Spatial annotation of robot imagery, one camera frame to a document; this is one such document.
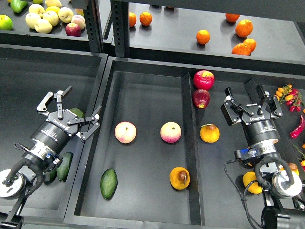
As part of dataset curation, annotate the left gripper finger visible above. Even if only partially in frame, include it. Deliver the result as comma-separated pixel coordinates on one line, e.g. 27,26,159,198
36,85,72,119
67,105,102,142

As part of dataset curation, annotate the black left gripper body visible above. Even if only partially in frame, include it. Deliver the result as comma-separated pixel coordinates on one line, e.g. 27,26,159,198
31,111,79,152

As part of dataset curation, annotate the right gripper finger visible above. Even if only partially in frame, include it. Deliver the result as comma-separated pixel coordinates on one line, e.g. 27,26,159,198
224,87,254,117
256,84,283,118

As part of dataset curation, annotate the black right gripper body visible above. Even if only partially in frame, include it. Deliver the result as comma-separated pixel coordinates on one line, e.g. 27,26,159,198
241,111,280,146

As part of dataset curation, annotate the green avocado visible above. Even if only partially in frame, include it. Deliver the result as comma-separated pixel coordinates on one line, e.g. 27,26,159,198
70,108,85,118
56,152,73,182
100,168,118,199
44,169,57,184

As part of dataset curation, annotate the yellow pear with brown stem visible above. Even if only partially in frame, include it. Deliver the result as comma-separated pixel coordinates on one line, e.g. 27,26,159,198
169,167,190,190

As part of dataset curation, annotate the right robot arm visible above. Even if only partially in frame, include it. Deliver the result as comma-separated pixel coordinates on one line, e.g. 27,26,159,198
221,85,305,229

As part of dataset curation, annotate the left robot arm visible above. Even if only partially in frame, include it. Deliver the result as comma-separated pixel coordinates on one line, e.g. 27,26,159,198
0,86,102,229

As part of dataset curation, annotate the green avocado top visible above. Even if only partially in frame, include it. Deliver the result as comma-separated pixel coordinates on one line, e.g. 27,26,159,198
70,108,85,118

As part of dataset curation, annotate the yellow pear near divider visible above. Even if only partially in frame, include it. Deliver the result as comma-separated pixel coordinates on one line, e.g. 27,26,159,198
200,124,220,143

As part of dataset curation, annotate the yellow pear lower right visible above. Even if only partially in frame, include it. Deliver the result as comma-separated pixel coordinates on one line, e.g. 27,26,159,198
243,171,262,194

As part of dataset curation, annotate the pale yellow pear front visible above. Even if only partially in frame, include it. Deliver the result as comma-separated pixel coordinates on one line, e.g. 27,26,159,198
34,19,53,34

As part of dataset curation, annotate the pale yellow pear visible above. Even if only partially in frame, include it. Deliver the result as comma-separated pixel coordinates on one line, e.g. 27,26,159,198
34,19,53,34
42,10,59,27
25,12,41,29

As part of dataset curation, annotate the pale yellow pear middle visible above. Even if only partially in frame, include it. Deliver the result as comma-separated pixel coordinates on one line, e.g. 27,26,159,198
42,10,59,27

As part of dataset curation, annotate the pale yellow pear left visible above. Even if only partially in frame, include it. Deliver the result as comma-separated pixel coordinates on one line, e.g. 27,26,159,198
25,12,41,29

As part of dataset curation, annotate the cherry tomato bunch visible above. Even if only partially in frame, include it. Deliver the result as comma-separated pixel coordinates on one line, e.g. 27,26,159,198
275,84,305,113

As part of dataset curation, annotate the red chili pepper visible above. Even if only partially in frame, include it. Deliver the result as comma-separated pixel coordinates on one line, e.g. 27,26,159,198
290,115,305,139

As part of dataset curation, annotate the black left tray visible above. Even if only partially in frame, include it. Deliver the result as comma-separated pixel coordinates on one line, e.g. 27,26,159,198
0,44,108,221

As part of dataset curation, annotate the black tray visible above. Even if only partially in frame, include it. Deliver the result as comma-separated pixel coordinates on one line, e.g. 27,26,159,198
64,57,305,229
0,44,108,221

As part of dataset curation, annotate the bright red apple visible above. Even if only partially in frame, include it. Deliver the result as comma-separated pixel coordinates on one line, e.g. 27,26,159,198
193,70,214,91

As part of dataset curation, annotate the pink apple left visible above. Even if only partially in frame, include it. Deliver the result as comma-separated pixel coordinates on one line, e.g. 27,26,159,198
114,121,137,144

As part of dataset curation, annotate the pink apple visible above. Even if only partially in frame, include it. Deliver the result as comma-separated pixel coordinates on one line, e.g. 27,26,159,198
114,121,137,144
160,122,182,143

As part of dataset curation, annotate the orange front right shelf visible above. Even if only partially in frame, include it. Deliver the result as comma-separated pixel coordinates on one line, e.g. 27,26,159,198
232,43,251,55

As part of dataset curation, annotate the orange shelf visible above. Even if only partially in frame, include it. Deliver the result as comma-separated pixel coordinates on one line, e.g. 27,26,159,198
140,11,153,26
232,43,251,55
129,12,137,27
225,13,240,23

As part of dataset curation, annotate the orange behind front orange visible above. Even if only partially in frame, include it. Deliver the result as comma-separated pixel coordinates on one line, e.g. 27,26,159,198
243,38,257,52

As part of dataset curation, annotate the dark red apple on shelf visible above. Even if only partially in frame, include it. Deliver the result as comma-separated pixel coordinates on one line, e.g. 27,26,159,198
65,22,81,37

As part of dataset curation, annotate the pink apple right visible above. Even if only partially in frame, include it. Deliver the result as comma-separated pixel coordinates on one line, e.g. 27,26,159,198
160,122,182,143

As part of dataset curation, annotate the orange on shelf centre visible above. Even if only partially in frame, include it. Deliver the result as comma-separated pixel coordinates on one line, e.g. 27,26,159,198
196,30,210,45

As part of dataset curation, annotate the large orange on shelf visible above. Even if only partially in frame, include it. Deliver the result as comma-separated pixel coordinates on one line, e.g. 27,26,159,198
235,19,253,38

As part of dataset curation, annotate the pink peach on shelf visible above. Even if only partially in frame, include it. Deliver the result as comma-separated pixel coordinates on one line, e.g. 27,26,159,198
71,14,86,30

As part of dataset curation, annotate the black middle tray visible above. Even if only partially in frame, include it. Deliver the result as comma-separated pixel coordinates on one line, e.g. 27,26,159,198
64,57,305,229

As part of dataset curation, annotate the pale yellow apple right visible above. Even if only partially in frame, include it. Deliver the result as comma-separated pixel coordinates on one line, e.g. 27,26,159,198
58,7,74,23

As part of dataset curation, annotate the orange top right shelf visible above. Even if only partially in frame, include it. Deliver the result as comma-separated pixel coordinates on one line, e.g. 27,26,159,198
225,13,240,23

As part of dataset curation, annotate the green apple on shelf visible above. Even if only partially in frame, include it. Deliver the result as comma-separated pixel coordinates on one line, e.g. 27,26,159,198
0,14,13,31

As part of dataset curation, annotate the green pepper on shelf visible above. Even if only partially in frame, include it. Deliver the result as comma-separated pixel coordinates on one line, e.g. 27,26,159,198
10,0,28,13

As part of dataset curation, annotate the orange shelf leftmost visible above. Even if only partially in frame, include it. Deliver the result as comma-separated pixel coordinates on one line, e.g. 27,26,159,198
129,12,137,27

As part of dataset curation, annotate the black shelf post left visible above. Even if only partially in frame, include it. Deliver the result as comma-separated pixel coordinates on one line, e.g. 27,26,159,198
83,0,103,53

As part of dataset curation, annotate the black shelf post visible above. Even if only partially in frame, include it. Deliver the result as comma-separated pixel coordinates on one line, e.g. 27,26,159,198
110,0,130,58
83,0,103,53

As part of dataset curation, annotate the black shelf post right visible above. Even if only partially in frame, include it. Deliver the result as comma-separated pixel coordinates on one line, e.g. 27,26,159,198
110,0,130,58

